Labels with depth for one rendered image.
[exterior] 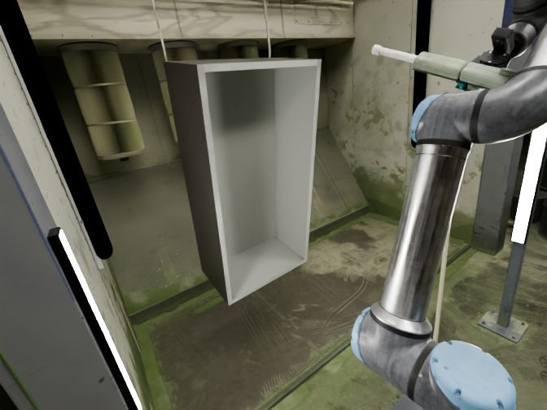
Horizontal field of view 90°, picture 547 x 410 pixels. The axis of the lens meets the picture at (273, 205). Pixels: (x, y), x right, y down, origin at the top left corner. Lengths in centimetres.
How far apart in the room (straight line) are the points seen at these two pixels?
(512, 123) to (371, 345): 59
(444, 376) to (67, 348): 85
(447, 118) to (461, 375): 55
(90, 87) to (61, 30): 32
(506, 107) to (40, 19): 217
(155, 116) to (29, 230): 201
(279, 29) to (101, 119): 159
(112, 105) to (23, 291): 162
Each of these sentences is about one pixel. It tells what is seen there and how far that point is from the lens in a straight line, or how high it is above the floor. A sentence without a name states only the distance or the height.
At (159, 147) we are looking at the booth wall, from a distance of 266.
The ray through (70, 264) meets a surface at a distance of 79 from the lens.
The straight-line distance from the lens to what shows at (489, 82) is 104.
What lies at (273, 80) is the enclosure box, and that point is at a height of 160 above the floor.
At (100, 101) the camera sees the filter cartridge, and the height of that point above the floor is 164.
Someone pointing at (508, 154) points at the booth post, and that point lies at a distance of 274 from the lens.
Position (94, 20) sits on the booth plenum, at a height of 208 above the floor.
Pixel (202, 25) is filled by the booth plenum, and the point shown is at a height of 206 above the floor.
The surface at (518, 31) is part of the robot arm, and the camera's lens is 122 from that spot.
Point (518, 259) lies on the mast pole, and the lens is 204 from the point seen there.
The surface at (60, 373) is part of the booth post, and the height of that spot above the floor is 95.
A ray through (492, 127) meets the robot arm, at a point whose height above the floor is 138.
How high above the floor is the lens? 148
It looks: 21 degrees down
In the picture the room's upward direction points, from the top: 8 degrees counter-clockwise
